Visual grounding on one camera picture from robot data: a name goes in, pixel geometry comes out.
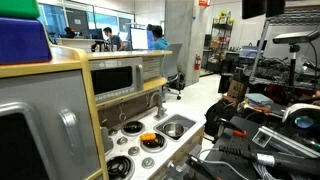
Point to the person in grey shirt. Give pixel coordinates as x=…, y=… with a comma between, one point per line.
x=116, y=42

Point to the person in blue shirt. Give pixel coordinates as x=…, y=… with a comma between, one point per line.
x=160, y=42

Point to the black handheld tool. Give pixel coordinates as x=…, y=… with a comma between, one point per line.
x=291, y=163

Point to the black front stove burner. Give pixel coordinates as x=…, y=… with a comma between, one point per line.
x=120, y=168

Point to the silver stove knob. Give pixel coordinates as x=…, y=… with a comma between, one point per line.
x=133, y=151
x=148, y=163
x=122, y=141

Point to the toy kitchen microwave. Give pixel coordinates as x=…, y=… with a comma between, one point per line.
x=113, y=78

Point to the blue plastic bin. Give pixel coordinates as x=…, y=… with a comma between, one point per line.
x=23, y=41

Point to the black back stove burner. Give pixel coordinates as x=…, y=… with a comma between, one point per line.
x=133, y=128

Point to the black backpack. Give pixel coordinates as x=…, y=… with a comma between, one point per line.
x=222, y=109

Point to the camera on black stand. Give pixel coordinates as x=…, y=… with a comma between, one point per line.
x=294, y=40

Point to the grey toy sink basin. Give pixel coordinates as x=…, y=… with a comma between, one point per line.
x=176, y=118

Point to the folded teal cloth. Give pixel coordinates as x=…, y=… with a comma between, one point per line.
x=257, y=99

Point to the black middle stove burner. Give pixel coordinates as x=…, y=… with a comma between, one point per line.
x=155, y=146

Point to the green plastic bin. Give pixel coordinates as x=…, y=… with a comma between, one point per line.
x=25, y=9

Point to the black clamp orange handle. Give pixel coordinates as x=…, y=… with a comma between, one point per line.
x=224, y=124

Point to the small silver metal pot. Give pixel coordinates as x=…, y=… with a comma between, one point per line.
x=174, y=130

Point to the storage shelf with items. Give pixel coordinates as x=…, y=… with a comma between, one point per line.
x=220, y=38

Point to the black stove burner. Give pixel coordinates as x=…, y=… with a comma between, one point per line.
x=133, y=128
x=155, y=146
x=120, y=168

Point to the white computer monitor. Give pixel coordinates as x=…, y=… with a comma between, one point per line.
x=139, y=39

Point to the white round device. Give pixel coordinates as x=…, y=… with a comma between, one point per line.
x=302, y=119

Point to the silver aluminium rail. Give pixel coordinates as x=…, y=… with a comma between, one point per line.
x=267, y=137

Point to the silver toy faucet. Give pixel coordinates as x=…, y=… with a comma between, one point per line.
x=161, y=110

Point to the grey toy oven door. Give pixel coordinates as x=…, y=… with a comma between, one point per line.
x=45, y=128

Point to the cardboard box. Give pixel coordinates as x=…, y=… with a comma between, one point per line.
x=236, y=93

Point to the red fire extinguisher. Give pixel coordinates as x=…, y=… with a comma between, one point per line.
x=197, y=64

